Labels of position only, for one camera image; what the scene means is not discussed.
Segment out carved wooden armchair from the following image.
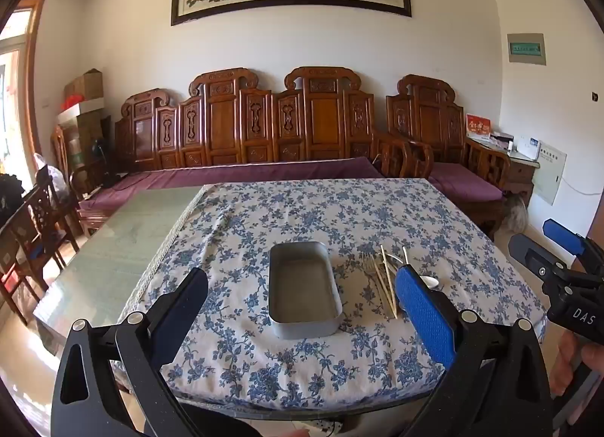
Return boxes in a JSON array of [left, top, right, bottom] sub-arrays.
[[386, 74, 513, 239]]

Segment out wooden side cabinet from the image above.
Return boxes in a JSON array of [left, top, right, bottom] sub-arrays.
[[467, 135, 541, 204]]

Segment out person's right hand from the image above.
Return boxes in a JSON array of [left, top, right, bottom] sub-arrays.
[[558, 335, 604, 397]]

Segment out brown cardboard box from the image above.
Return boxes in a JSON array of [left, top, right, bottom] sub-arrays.
[[65, 69, 105, 102]]

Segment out rectangular metal tin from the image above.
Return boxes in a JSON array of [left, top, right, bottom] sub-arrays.
[[268, 241, 344, 340]]

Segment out white electrical panel door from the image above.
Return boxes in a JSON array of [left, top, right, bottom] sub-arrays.
[[533, 139, 567, 206]]

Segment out wooden door frame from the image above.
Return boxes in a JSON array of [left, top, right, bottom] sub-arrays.
[[19, 0, 48, 192]]

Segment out white lidded box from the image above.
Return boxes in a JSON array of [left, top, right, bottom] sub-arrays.
[[57, 97, 110, 126]]

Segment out grey wall box green window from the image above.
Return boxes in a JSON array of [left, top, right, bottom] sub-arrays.
[[507, 32, 547, 66]]

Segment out fluffy grey dog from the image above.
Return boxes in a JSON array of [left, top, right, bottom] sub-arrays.
[[500, 191, 528, 232]]

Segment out metal fork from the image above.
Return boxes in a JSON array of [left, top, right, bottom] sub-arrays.
[[361, 252, 385, 291]]

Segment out black desk lamp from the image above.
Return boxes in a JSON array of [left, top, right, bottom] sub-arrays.
[[92, 139, 123, 187]]

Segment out red desk calendar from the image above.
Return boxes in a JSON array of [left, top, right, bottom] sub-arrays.
[[466, 113, 492, 138]]

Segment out white router box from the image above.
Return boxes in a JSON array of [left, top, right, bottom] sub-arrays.
[[510, 136, 541, 159]]

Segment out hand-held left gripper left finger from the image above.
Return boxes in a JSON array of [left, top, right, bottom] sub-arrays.
[[51, 268, 209, 437]]

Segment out clear plastic bag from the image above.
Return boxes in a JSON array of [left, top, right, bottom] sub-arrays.
[[35, 154, 71, 202]]

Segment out wooden dining chair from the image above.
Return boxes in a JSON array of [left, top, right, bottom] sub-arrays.
[[23, 173, 83, 272], [0, 203, 52, 327]]

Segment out black cloth pile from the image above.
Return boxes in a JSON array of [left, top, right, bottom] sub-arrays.
[[0, 174, 24, 225]]

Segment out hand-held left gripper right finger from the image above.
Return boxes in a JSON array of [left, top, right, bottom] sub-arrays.
[[394, 264, 555, 437]]

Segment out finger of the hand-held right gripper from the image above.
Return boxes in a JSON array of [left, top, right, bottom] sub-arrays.
[[542, 219, 604, 278], [508, 233, 574, 298]]

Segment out stacked cardboard boxes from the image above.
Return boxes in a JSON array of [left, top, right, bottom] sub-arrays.
[[61, 113, 114, 173]]

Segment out purple armchair cushion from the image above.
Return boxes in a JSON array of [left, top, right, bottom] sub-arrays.
[[427, 162, 505, 202]]

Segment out wooden chopstick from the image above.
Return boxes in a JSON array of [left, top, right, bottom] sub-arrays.
[[371, 255, 395, 316], [380, 245, 398, 320]]

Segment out white plastic spoon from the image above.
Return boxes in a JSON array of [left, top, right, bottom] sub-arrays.
[[402, 246, 441, 289]]

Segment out long purple sofa cushion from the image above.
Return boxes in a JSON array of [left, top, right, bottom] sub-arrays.
[[78, 157, 385, 211]]

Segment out long carved wooden sofa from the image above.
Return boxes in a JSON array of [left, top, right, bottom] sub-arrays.
[[71, 67, 435, 235]]

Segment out blue floral tablecloth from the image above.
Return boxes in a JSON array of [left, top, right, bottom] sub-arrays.
[[111, 177, 548, 412]]

